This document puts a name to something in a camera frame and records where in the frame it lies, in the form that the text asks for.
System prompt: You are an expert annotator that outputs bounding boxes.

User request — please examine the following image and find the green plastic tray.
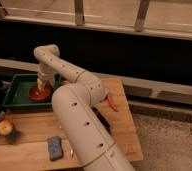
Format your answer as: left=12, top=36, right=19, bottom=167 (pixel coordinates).
left=2, top=73, right=64, bottom=110

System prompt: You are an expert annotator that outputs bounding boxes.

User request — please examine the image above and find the metal window frame rail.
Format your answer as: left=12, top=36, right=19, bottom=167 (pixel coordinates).
left=0, top=0, right=192, bottom=40

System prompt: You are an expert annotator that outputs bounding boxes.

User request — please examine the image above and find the orange carrot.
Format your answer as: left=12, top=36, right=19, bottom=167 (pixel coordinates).
left=107, top=93, right=119, bottom=112

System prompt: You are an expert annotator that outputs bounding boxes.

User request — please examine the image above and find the red bowl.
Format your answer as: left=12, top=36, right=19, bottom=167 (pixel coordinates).
left=28, top=84, right=53, bottom=102

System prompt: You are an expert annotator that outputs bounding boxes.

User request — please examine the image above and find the blue sponge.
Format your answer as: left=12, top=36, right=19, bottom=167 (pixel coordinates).
left=47, top=136, right=63, bottom=161

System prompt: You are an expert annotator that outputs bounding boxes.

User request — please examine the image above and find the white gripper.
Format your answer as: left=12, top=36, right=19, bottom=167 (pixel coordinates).
left=37, top=65, right=55, bottom=91

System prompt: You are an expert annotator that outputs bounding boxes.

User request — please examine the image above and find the red yellow apple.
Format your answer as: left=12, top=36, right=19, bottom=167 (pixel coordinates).
left=0, top=120, right=14, bottom=136

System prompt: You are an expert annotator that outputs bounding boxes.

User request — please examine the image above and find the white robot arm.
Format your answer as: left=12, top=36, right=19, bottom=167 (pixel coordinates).
left=34, top=45, right=135, bottom=171

